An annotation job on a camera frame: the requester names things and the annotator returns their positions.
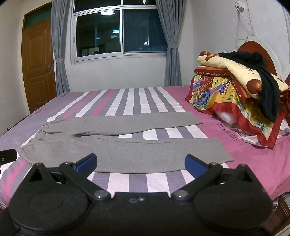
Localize white cable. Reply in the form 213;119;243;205
232;1;261;41

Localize white framed sliding window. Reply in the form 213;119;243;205
71;0;169;65

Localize cream printed blanket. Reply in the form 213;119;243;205
197;51;290;100

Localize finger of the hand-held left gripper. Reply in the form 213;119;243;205
0;148;18;164

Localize wooden bed frame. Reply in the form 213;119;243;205
273;193;290;236

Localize red and white headboard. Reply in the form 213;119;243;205
236;35;290;79

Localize grey pants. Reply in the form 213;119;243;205
17;111;235;174

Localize colourful red-edged quilt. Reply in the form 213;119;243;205
185;66;290;149

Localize white pillow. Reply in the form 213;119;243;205
214;110;237;124

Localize green transom window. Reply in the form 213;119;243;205
24;2;52;29

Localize black clothing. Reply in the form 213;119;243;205
219;52;282;122

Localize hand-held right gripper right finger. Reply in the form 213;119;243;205
171;154;259;202

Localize wooden door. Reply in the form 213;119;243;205
21;19;57;114

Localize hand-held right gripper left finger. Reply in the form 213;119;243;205
28;153;112;202

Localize grey curtain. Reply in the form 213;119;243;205
51;0;76;96
156;0;187;87

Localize striped pink purple bed sheet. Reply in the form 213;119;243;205
0;86;290;206

